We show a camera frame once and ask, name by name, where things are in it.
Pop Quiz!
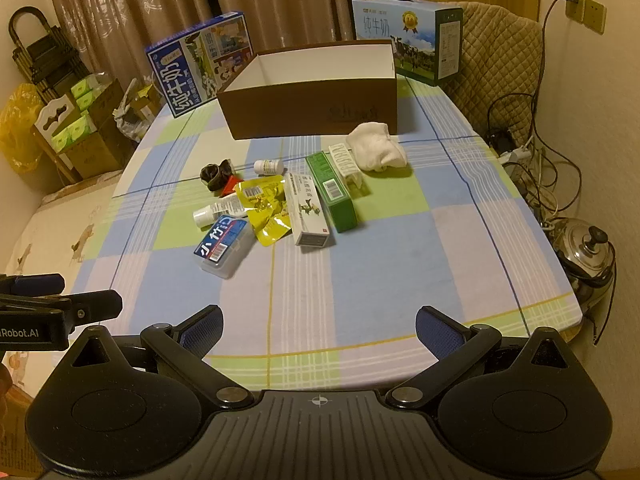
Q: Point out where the beige quilted cover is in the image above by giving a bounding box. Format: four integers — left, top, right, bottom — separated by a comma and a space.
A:
440, 1, 543, 136

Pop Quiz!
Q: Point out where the white and blue tube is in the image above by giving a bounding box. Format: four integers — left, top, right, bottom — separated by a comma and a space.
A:
193, 195, 246, 227

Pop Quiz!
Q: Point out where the white power strip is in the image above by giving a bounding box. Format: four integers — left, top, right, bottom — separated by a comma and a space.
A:
495, 144, 534, 164

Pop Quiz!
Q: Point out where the crumpled plastic bag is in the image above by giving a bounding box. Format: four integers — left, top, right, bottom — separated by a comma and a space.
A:
114, 77, 162, 143

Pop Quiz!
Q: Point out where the white carton with cutout handle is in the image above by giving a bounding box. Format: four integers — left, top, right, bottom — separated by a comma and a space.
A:
33, 92, 92, 153

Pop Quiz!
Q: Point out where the yellow plastic bag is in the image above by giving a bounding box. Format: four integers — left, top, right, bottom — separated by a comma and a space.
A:
0, 84, 46, 175

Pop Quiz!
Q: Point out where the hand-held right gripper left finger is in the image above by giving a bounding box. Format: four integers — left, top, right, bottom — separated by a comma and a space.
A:
70, 304, 257, 409

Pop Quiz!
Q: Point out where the white medicine box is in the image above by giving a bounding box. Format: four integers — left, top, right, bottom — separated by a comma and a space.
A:
282, 172, 331, 248

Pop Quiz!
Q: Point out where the green medicine box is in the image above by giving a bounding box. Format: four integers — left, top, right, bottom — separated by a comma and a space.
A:
305, 151, 360, 234

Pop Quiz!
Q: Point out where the cardboard box of green tissues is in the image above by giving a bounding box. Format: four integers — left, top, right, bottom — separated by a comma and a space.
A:
50, 77, 126, 181

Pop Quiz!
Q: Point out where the light blue milk carton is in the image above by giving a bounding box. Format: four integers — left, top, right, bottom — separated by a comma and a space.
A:
351, 0, 463, 87

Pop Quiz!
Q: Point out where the dark brown scrunchie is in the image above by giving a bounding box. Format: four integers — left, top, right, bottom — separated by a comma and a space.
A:
200, 159, 236, 192

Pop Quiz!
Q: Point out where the black folding cart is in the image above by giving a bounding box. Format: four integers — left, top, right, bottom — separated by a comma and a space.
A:
9, 6, 88, 106

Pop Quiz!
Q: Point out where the dark blue milk carton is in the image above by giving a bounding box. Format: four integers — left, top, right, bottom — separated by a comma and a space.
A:
145, 11, 252, 119

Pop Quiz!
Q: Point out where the beige patterned curtain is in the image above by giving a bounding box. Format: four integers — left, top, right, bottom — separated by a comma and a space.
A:
40, 0, 363, 81

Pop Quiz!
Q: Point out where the white sock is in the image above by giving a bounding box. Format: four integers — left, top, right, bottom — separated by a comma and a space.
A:
346, 121, 409, 172

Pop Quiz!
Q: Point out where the brown cardboard box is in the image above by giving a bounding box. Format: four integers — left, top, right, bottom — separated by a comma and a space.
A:
216, 40, 398, 141

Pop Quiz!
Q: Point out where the clear plastic box blue label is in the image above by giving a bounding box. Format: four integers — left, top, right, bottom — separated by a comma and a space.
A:
194, 213, 252, 279

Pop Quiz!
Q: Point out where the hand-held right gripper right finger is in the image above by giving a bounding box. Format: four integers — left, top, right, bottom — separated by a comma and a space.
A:
385, 305, 572, 409

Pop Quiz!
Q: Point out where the steel kettle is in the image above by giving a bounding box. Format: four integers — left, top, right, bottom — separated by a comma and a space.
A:
552, 217, 618, 301

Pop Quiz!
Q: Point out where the black power adapter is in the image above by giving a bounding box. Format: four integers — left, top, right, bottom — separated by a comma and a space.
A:
487, 129, 516, 151

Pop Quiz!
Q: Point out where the yellow foil packet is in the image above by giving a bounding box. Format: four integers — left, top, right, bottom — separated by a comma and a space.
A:
235, 177, 293, 247

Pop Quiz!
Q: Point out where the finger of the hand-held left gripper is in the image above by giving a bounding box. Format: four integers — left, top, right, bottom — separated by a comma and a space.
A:
0, 273, 66, 297
0, 289, 124, 332

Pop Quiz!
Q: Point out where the clear plastic vial strip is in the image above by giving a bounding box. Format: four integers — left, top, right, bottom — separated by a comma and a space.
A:
327, 142, 363, 187

